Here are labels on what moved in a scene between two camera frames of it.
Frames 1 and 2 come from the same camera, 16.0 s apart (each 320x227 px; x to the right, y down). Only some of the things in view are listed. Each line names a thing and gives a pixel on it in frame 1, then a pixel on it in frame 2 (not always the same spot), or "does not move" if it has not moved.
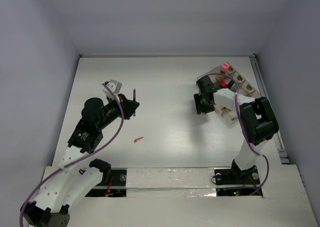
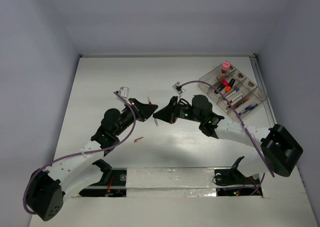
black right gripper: (197, 97) to (169, 113)
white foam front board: (187, 197) does not move
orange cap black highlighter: (230, 84) does not move
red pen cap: (138, 139) does not move
